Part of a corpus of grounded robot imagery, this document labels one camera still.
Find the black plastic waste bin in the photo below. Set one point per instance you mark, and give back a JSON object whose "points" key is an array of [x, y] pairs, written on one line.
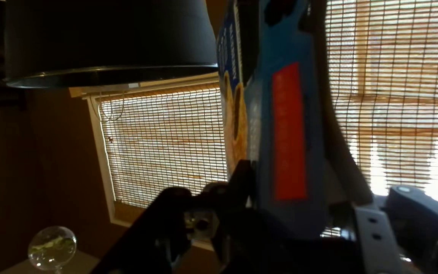
{"points": [[107, 36]]}

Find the narrow bamboo window blind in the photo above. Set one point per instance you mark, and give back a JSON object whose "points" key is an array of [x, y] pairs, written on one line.
{"points": [[163, 147]]}

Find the wide bamboo window blind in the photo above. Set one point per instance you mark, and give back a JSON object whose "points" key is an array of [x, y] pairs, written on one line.
{"points": [[406, 77]]}

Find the blue cardboard snack box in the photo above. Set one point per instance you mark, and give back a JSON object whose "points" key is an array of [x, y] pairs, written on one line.
{"points": [[289, 127]]}

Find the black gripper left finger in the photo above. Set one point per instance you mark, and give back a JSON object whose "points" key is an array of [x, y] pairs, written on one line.
{"points": [[178, 229]]}

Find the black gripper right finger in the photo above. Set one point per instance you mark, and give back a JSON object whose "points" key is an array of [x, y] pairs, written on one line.
{"points": [[376, 238]]}

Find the hanging glass ball ornament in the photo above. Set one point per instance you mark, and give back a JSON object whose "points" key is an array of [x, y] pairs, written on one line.
{"points": [[52, 249]]}

